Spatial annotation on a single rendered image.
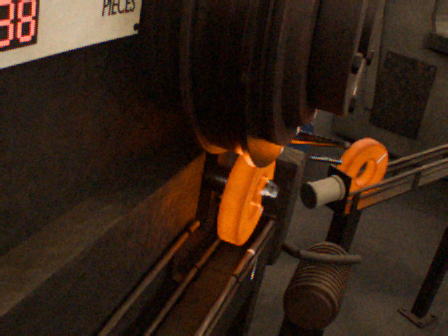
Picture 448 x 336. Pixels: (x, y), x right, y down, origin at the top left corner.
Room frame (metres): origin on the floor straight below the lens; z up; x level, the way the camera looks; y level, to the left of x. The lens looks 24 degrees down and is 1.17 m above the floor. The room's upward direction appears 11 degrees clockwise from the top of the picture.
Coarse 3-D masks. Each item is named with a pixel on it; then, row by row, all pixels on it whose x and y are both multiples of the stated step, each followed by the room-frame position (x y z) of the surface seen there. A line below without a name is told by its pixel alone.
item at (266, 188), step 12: (204, 168) 0.72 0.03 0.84; (216, 168) 0.72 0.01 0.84; (228, 168) 0.72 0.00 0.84; (204, 180) 0.71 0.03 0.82; (216, 180) 0.71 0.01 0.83; (264, 180) 0.70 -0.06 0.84; (216, 192) 0.72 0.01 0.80; (264, 192) 0.69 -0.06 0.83; (276, 192) 0.70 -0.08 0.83; (264, 204) 0.69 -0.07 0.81
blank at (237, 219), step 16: (240, 160) 0.68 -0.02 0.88; (240, 176) 0.66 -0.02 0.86; (256, 176) 0.68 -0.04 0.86; (272, 176) 0.78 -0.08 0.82; (224, 192) 0.65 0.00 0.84; (240, 192) 0.65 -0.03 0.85; (224, 208) 0.64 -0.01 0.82; (240, 208) 0.64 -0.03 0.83; (256, 208) 0.73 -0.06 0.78; (224, 224) 0.64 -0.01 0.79; (240, 224) 0.65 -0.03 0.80; (240, 240) 0.67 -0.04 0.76
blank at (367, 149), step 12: (360, 144) 1.13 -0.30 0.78; (372, 144) 1.13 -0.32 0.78; (348, 156) 1.11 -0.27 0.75; (360, 156) 1.11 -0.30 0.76; (372, 156) 1.14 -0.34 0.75; (384, 156) 1.17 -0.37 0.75; (348, 168) 1.10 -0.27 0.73; (372, 168) 1.17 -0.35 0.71; (384, 168) 1.18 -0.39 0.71; (360, 180) 1.16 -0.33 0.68; (372, 180) 1.16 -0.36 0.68
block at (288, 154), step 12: (288, 156) 0.92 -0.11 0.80; (300, 156) 0.93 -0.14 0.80; (276, 168) 0.90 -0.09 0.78; (288, 168) 0.90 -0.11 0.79; (300, 168) 0.91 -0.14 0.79; (276, 180) 0.90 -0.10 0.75; (288, 180) 0.89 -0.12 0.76; (300, 180) 0.95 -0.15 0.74; (288, 192) 0.89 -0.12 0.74; (276, 204) 0.90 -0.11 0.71; (288, 204) 0.90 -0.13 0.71; (276, 216) 0.90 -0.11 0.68; (288, 216) 0.91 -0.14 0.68; (276, 228) 0.90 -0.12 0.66; (288, 228) 0.95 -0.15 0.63; (276, 240) 0.89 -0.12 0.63; (276, 252) 0.90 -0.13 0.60
